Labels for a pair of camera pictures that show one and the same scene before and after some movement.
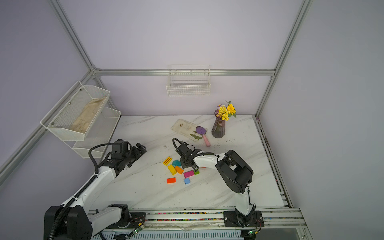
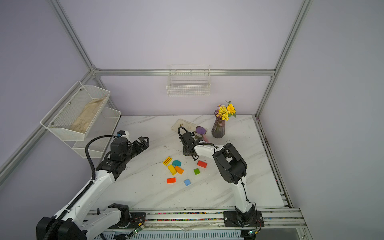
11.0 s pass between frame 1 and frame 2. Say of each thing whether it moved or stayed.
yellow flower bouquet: stayed
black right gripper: moved
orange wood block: stayed
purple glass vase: stayed
